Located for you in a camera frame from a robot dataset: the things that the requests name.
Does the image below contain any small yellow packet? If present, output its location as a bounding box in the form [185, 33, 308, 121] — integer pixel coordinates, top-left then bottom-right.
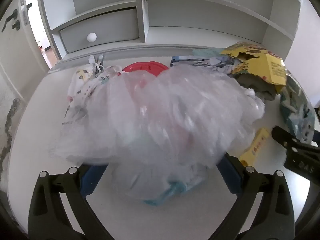
[239, 127, 270, 167]

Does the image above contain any teal patterned wrapper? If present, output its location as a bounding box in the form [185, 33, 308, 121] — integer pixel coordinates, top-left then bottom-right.
[279, 75, 315, 144]

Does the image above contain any grey drawer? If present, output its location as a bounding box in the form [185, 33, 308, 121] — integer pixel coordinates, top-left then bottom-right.
[59, 10, 139, 53]

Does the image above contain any crumpled blue white wrapper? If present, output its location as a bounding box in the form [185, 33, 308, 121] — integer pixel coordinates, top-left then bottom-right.
[171, 55, 240, 73]

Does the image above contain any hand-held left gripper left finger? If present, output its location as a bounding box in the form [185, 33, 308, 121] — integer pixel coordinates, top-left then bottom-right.
[28, 165, 113, 240]

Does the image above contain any white door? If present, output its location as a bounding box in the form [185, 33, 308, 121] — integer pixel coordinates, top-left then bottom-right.
[0, 0, 50, 100]

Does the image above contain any light teal box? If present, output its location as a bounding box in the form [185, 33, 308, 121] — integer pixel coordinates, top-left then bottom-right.
[192, 49, 223, 58]

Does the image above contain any white shelf unit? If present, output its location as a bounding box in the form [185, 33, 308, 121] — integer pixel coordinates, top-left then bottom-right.
[36, 0, 302, 65]

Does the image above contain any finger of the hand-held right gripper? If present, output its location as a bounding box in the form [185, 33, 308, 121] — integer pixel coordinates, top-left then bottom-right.
[272, 126, 320, 153]

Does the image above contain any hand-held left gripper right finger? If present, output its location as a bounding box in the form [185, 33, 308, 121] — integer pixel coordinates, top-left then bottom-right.
[207, 154, 294, 240]

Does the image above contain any teal packet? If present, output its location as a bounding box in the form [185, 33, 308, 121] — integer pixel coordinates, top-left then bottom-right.
[142, 180, 190, 205]

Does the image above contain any black door handle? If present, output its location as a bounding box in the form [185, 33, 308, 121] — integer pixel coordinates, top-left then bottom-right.
[1, 9, 19, 33]

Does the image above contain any torn yellow cardboard box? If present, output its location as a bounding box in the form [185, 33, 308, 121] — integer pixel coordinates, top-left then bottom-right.
[220, 42, 288, 94]

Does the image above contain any red plastic lid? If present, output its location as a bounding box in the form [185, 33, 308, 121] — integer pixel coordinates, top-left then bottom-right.
[122, 61, 169, 80]

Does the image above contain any clear plastic bag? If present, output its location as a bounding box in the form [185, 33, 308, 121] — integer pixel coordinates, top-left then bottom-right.
[49, 66, 265, 205]

